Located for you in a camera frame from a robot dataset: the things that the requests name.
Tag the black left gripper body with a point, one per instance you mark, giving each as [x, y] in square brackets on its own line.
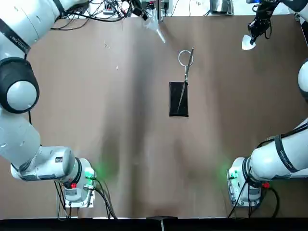
[136, 4]

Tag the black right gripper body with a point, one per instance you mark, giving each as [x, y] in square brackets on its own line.
[258, 24]

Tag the white filter paper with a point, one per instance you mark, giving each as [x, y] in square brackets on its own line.
[246, 44]

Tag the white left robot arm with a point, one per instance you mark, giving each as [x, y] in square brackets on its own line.
[21, 144]

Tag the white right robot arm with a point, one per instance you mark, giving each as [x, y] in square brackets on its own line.
[272, 161]

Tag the grey USB hub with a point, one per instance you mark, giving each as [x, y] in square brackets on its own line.
[108, 8]

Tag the aluminium frame post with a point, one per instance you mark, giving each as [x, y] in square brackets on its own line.
[160, 10]

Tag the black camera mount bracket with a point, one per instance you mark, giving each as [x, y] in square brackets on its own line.
[162, 220]

